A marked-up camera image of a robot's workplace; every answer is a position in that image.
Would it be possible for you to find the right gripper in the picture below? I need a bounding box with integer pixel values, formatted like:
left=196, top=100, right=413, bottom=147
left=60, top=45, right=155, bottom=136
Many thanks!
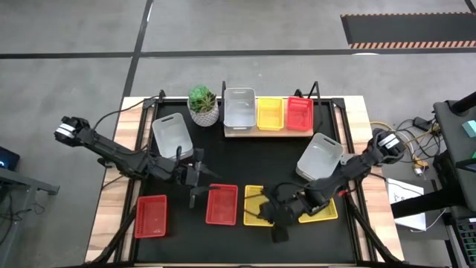
left=245, top=185, right=298, bottom=243

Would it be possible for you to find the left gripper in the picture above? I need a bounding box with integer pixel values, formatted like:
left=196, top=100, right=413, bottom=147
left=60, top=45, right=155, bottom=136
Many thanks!
left=174, top=147, right=222, bottom=209

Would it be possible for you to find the yellow slotted plastic basket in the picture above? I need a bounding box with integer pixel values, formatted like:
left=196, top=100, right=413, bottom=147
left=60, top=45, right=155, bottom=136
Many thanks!
left=297, top=197, right=339, bottom=224
left=242, top=185, right=276, bottom=227
left=257, top=97, right=286, bottom=132

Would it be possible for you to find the red slotted plastic basket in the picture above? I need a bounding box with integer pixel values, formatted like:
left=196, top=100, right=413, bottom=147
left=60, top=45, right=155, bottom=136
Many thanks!
left=286, top=96, right=315, bottom=132
left=205, top=183, right=239, bottom=226
left=133, top=194, right=168, bottom=239

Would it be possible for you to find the white plastic basket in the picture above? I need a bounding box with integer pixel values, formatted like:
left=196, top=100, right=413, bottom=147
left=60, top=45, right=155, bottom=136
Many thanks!
left=223, top=87, right=257, bottom=131
left=295, top=133, right=345, bottom=182
left=151, top=112, right=195, bottom=162

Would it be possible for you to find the succulent in white pot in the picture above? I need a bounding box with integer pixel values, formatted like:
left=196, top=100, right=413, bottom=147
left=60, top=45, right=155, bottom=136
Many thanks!
left=187, top=84, right=220, bottom=128

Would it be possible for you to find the white paper sheet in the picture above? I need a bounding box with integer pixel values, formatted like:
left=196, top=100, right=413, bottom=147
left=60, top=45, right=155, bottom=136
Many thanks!
left=385, top=177, right=428, bottom=232

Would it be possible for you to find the black cart leg bar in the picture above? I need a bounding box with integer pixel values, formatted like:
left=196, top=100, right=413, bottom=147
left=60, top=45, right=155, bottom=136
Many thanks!
left=390, top=188, right=466, bottom=220

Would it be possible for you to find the black power adapter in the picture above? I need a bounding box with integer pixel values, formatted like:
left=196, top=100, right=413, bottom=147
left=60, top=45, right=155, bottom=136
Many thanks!
left=413, top=116, right=432, bottom=132

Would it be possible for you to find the black device with blue light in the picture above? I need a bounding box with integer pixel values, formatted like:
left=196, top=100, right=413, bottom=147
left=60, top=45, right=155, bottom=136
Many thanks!
left=0, top=146, right=21, bottom=171

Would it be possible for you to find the dark grey equipment cart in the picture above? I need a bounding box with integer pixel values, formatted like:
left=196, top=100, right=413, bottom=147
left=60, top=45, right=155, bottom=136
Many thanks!
left=433, top=91, right=476, bottom=213

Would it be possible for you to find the backlit keyboard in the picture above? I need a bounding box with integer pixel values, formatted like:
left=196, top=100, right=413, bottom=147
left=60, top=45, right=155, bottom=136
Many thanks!
left=455, top=217, right=476, bottom=268

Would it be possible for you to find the teal block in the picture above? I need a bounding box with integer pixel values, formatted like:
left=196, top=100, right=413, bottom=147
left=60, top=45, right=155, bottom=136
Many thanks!
left=462, top=119, right=476, bottom=138

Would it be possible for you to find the black hazard-striped floor mat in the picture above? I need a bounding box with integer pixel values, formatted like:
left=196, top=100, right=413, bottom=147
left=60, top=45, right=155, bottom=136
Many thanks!
left=341, top=12, right=476, bottom=50

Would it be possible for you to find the black metal rig frame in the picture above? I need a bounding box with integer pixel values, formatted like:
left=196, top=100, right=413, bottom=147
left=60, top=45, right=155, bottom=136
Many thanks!
left=87, top=89, right=405, bottom=268

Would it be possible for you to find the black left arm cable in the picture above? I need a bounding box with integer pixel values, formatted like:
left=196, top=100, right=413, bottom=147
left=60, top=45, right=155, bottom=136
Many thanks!
left=91, top=95, right=159, bottom=130

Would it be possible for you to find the yellow cable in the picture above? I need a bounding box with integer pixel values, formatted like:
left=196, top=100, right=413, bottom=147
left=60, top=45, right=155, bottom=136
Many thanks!
left=370, top=121, right=442, bottom=176

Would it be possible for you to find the grey desk frame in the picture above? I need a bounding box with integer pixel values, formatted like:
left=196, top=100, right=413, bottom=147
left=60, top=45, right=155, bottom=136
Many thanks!
left=0, top=166, right=60, bottom=268

